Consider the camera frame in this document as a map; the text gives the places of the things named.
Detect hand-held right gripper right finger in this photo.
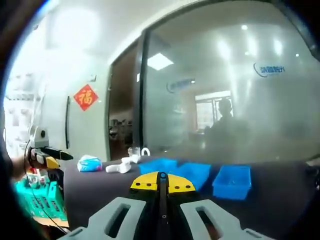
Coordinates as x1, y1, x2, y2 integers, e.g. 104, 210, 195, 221
162, 172, 267, 240

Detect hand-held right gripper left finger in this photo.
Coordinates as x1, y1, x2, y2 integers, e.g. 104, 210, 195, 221
57, 171, 162, 240

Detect blue plastic bin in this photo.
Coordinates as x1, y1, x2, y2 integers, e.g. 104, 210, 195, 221
137, 157, 178, 177
211, 164, 252, 201
172, 162, 211, 192

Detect person's left hand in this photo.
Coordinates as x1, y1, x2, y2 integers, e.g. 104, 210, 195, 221
26, 146, 51, 171

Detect black bag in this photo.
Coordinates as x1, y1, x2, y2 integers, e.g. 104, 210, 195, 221
47, 167, 65, 191

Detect blue white tissue packet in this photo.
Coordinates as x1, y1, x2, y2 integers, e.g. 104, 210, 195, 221
76, 154, 103, 173

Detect white storage shelf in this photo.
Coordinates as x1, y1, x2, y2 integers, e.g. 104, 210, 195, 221
3, 72, 48, 151

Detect stack of teal boxes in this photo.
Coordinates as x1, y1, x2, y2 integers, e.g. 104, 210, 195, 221
14, 178, 68, 222

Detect clear glass mug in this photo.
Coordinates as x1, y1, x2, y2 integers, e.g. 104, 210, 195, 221
127, 146, 141, 157

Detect blue logo sticker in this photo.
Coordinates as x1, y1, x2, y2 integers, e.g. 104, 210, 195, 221
253, 62, 286, 78
166, 77, 197, 93

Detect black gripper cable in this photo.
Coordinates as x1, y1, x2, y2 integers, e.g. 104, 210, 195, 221
23, 139, 70, 235

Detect black vertical door handle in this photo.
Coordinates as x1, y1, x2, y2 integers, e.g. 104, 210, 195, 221
65, 95, 71, 150

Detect red paper wall decoration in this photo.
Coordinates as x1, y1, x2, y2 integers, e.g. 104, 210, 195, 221
73, 84, 99, 112

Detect black glass wall post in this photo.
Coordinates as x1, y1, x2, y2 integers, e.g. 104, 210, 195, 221
136, 29, 153, 157

